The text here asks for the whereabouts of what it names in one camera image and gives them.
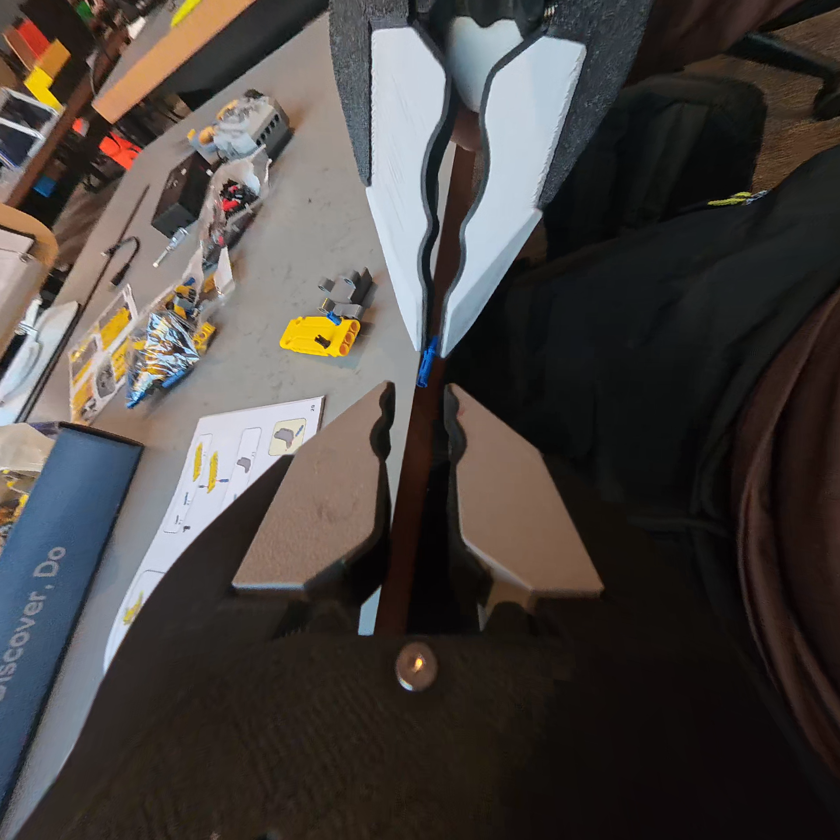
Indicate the wood-edged grey table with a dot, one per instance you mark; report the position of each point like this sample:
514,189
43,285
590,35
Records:
184,65

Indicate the white instruction booklet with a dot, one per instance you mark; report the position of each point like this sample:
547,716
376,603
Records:
216,499

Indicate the small black box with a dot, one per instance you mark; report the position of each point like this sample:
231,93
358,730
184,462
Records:
180,197

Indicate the yellow box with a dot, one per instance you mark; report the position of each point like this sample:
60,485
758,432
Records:
46,72

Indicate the grey desk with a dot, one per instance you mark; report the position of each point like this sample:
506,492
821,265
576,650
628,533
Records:
295,216

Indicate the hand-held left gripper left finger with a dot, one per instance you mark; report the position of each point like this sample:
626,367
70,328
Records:
315,518

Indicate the orange plastic object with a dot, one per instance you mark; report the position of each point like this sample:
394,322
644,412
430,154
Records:
121,148

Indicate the clear acrylic case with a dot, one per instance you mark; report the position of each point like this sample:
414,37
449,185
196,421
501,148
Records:
26,124

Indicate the bag of red black parts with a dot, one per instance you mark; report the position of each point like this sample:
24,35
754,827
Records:
233,197

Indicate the black backpack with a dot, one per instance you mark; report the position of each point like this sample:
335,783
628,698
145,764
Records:
656,164

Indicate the grey control hub block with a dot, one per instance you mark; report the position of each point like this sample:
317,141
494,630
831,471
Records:
256,128

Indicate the grey angled connector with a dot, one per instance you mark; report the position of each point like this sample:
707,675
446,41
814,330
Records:
348,282
344,308

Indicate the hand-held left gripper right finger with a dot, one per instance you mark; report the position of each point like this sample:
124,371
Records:
518,518

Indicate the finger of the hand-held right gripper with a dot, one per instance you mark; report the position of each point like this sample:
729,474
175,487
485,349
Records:
400,164
518,164

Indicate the black office chair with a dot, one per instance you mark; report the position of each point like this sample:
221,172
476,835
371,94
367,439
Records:
787,65

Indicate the yellow grey sticker sheet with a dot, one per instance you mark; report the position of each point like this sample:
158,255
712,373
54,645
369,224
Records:
98,354

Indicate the yellow beam panel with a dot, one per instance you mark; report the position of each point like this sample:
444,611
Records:
312,336

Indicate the large clear bag yellow parts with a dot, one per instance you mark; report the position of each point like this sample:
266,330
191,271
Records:
19,472

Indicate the white stand base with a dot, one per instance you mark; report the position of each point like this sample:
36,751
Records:
39,354

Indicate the person's right forearm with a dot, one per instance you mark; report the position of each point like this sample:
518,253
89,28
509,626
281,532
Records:
695,33

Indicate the yellow paper note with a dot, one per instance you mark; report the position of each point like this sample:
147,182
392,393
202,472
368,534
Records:
185,10

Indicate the blue cardboard kit box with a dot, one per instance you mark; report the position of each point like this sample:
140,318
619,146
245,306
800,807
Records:
59,558

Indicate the person's legs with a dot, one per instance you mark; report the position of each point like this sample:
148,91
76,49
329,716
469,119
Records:
623,361

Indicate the bag of yellow blue parts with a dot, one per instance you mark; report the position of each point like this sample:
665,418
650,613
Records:
164,354

